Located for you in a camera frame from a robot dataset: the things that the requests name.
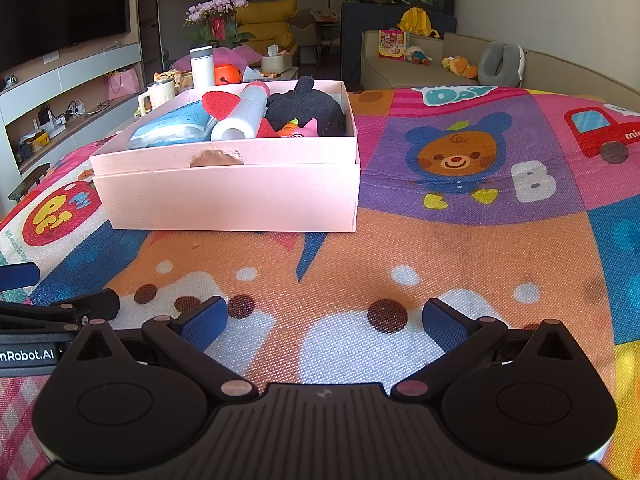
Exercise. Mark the white thermos bottle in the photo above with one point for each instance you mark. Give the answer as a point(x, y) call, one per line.
point(202, 70)

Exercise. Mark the white power strip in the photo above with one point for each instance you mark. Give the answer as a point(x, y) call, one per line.
point(76, 110)

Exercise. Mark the colourful printed play mat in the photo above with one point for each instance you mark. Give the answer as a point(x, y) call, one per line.
point(450, 240)

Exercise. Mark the pink gift bag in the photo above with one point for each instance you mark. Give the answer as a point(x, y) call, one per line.
point(122, 85)

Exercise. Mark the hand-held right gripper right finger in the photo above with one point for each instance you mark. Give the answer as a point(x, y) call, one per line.
point(445, 325)

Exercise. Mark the purple orchid plant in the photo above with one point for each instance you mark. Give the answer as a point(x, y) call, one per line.
point(215, 12)

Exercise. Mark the white cardboard box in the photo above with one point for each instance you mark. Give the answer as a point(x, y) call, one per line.
point(225, 200)

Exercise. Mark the small plush doll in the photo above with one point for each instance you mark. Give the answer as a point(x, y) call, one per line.
point(417, 55)

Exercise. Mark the orange pumpkin bucket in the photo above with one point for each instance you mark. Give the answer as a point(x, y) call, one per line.
point(227, 75)

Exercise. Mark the white tissue box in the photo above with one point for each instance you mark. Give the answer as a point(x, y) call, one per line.
point(276, 64)

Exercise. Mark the white wall shelf unit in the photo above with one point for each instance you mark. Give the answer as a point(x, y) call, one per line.
point(85, 67)

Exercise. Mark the blue white wipes pack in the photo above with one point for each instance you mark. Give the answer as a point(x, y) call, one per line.
point(170, 127)

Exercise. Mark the white tube toy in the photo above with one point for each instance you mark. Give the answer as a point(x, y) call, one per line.
point(240, 115)

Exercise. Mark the white coffee table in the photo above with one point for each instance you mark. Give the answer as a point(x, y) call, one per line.
point(285, 76)

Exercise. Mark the dark wooden stool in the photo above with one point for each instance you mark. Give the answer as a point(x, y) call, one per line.
point(30, 180)

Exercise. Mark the clear jar of nuts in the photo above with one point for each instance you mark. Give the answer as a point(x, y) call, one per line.
point(185, 82)

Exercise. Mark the pink teal squishy toy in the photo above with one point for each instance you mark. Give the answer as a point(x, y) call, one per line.
point(302, 131)

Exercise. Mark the dark grey plush toy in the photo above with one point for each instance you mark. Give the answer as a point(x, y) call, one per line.
point(305, 107)

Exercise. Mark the yellow backpack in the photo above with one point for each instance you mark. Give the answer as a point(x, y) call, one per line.
point(415, 20)

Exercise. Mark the pink wrapping cloth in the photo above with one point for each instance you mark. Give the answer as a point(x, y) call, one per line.
point(235, 55)

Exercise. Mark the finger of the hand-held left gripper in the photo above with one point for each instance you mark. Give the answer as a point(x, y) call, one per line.
point(60, 310)
point(20, 276)

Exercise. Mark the orange plush duck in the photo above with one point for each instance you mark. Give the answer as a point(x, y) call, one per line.
point(460, 67)

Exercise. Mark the yellow armchair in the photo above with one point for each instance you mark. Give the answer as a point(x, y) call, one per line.
point(270, 17)

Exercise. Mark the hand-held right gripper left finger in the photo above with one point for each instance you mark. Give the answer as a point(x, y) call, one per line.
point(202, 325)

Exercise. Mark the grey neck pillow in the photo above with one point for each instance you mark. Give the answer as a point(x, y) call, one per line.
point(492, 65)

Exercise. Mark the black television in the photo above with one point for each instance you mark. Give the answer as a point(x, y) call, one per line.
point(60, 5)

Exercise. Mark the colourful toy box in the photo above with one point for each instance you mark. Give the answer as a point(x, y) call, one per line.
point(393, 44)

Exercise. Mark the dining chair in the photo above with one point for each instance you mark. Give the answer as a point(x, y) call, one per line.
point(305, 35)

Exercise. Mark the beige sofa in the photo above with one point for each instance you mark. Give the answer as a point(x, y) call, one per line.
point(390, 72)

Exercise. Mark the red felt piece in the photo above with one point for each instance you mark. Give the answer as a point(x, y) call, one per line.
point(220, 101)

